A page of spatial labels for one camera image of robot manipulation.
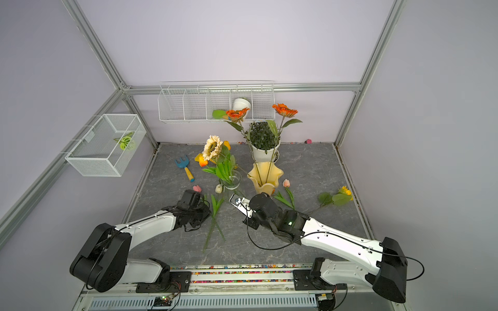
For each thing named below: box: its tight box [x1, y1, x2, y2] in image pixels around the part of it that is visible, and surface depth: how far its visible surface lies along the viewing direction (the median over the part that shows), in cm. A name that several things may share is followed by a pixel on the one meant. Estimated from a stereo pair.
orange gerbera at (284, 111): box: [265, 103, 303, 184], surface depth 77 cm
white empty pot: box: [232, 97, 251, 111], surface depth 95 cm
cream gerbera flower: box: [202, 134, 232, 184], surface depth 63 cm
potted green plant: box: [248, 119, 281, 163], surface depth 101 cm
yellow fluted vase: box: [247, 161, 285, 197], surface depth 86 cm
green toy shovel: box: [212, 109, 227, 120], surface depth 102 cm
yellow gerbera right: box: [308, 185, 354, 215], surface depth 96 cm
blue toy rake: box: [175, 155, 196, 183], surface depth 112 cm
